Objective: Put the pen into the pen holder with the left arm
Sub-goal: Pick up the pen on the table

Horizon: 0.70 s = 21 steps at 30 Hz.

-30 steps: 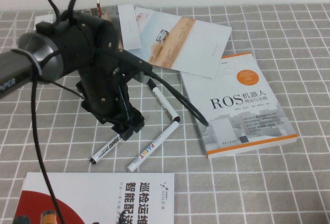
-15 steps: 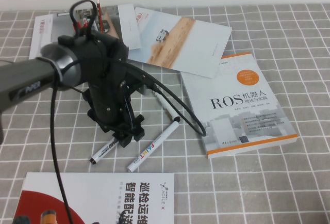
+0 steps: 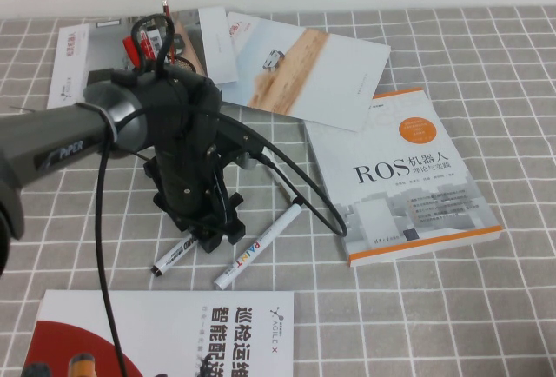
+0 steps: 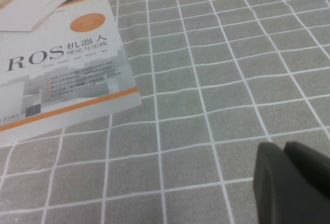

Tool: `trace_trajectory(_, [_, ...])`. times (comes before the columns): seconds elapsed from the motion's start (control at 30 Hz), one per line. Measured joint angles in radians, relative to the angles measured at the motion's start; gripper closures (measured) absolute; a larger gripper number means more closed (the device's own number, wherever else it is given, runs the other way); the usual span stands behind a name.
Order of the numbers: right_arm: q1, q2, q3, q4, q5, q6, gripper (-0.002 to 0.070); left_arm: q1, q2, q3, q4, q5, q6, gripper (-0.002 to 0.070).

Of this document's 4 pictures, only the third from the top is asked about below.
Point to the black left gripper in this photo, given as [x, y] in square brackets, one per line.
[187, 186]

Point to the whiteboard marker with black cap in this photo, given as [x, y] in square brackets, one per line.
[171, 257]

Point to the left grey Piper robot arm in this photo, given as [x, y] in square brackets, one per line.
[65, 138]

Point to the slim red pen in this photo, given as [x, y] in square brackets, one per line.
[145, 44]

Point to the thick red-capped pen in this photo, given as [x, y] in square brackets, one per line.
[130, 49]

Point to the white paint marker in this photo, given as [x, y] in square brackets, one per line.
[256, 246]

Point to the white red AgileX brochure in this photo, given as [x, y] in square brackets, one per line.
[174, 329]

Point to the grey checkered tablecloth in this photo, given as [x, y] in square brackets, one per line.
[65, 242]

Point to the white orange ROS book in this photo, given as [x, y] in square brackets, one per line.
[391, 194]

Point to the brochure with desert vehicle photo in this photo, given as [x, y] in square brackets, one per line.
[304, 77]

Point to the white barcode marker black cap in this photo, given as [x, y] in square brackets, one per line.
[155, 40]

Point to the brochure with office photo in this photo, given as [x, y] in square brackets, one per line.
[74, 60]

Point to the red pencil with eraser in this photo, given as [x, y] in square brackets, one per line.
[164, 1]

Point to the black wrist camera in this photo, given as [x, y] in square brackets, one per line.
[243, 142]

